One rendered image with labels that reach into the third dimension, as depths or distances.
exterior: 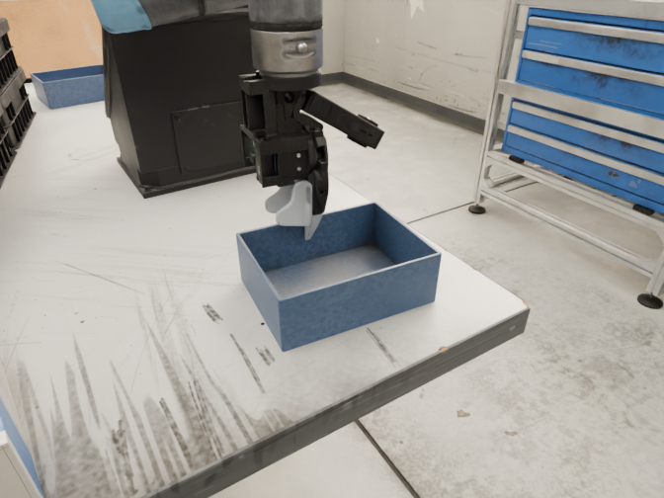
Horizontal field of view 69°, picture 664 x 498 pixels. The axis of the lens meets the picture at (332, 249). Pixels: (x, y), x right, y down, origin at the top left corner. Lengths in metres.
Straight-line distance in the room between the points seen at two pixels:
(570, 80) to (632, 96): 0.23
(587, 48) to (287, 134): 1.55
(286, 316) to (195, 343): 0.11
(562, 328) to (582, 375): 0.21
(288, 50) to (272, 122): 0.08
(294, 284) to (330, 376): 0.16
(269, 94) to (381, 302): 0.26
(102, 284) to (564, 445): 1.16
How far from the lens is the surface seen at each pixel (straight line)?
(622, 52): 1.92
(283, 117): 0.55
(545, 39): 2.08
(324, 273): 0.63
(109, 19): 0.59
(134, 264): 0.71
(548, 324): 1.78
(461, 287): 0.64
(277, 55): 0.52
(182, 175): 0.90
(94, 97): 1.55
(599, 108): 1.93
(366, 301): 0.54
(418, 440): 1.34
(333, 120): 0.57
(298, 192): 0.58
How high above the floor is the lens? 1.07
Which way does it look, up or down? 32 degrees down
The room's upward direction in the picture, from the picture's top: straight up
